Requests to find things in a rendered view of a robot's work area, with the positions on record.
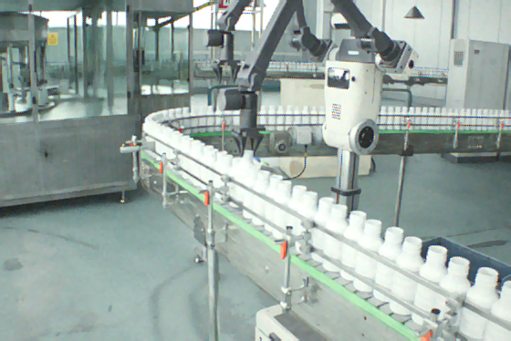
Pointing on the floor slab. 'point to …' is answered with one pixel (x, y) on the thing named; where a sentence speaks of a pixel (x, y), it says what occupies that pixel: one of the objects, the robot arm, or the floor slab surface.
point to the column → (322, 20)
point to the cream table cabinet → (294, 93)
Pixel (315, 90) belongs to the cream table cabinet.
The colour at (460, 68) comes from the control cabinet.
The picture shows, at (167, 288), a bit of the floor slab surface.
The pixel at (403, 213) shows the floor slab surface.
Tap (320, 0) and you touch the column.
